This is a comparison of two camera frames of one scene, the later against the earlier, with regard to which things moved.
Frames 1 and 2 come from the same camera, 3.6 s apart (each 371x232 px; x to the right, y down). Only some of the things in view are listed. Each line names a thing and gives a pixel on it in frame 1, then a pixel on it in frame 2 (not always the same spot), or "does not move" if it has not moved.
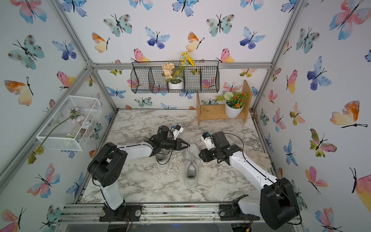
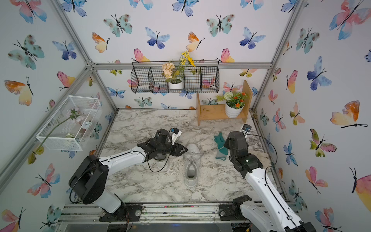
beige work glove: x=261 y=160 does not move
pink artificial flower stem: x=73 y=113 does not move
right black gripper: x=205 y=156 to x=228 y=143
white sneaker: x=191 y=171 does not move
